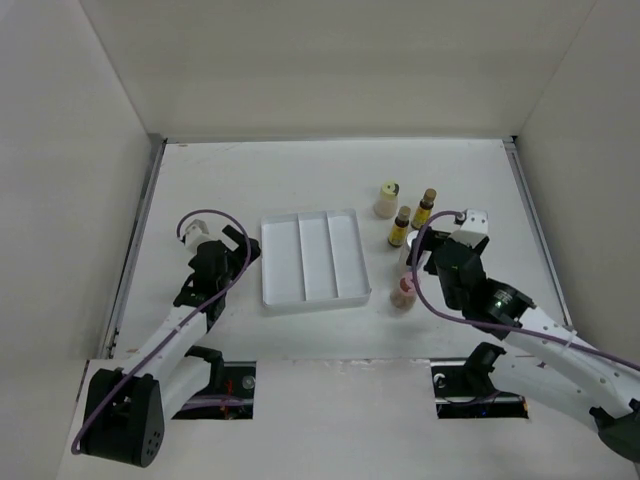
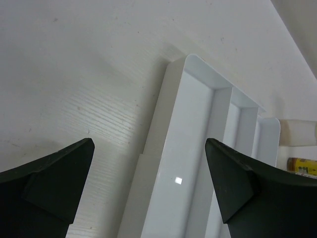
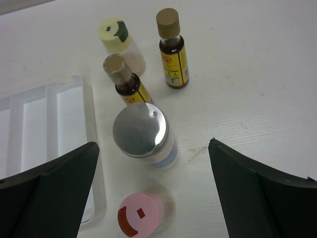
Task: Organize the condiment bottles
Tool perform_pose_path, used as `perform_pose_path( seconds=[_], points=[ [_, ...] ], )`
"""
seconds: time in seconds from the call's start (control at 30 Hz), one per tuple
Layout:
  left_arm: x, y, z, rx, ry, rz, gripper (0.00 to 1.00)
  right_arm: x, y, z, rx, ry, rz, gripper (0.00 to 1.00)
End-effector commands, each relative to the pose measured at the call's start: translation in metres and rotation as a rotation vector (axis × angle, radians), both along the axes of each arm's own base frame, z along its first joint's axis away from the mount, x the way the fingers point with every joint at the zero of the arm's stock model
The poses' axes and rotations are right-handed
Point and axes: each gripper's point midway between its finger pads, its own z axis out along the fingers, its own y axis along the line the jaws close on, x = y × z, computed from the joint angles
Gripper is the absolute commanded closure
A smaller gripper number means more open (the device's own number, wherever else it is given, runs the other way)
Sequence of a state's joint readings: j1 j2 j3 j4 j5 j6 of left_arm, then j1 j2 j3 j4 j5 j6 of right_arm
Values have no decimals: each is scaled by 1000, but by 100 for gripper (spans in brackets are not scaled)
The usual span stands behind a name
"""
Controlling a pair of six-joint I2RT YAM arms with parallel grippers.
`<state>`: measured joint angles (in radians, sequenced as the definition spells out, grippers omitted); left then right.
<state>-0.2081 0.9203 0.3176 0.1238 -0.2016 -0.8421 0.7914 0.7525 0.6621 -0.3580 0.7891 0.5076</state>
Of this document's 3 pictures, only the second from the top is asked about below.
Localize white bottle silver cap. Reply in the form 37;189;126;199
279;119;317;147

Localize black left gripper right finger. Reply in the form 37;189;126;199
205;138;317;238

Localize small yellow brown-capped bottle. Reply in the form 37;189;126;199
287;157;317;176

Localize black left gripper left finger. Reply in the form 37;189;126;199
0;138;95;238

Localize white three-compartment tray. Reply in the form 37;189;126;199
118;54;280;238

